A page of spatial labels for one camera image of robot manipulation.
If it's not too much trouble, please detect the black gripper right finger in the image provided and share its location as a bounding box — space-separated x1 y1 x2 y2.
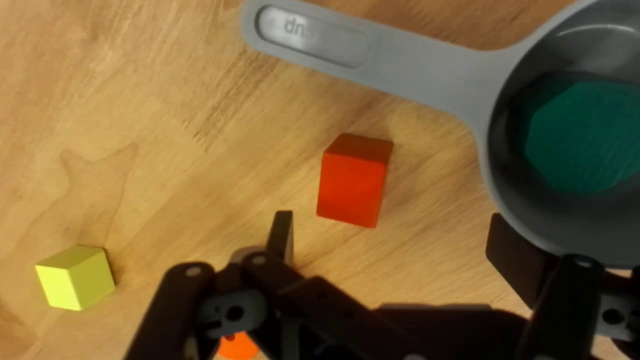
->
485 215 557 309

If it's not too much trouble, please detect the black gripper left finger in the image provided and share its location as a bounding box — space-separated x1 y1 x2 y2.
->
266 211 293 265

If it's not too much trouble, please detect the red cube block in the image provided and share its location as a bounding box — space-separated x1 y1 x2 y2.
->
316 134 393 229

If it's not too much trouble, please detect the green cylinder block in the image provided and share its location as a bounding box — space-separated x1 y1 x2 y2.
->
511 76 640 194

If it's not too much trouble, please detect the yellow cube block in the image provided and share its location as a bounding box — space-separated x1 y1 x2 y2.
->
33 246 115 313

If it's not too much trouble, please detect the grey measuring cup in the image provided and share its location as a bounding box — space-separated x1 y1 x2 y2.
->
240 0 640 269

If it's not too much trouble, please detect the orange cylinder block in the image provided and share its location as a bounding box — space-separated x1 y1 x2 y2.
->
217 333 258 360

